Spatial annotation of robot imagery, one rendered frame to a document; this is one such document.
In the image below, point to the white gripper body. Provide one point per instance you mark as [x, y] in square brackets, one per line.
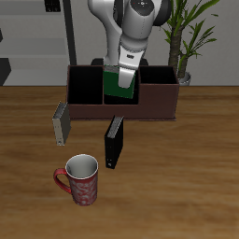
[127, 76]

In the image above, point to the green book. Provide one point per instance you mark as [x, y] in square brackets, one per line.
[112, 84]

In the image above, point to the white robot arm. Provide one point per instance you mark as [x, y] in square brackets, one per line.
[137, 28]

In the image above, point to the dark brown desk caddy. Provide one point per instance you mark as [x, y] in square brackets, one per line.
[155, 101]

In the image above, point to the black book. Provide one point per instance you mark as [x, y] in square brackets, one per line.
[113, 146]

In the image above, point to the grey book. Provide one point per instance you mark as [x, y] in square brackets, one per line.
[61, 126]

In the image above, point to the green pot plant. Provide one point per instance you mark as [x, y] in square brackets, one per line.
[175, 43]

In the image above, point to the white shelf unit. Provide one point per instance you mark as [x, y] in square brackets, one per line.
[34, 40]

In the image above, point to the small black box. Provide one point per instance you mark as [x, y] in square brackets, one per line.
[52, 5]

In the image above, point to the red patterned mug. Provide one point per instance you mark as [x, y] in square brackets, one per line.
[83, 186]

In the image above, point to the dark grey block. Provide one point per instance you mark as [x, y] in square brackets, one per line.
[4, 71]

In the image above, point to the flat black base plate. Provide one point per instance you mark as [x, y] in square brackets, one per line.
[97, 62]

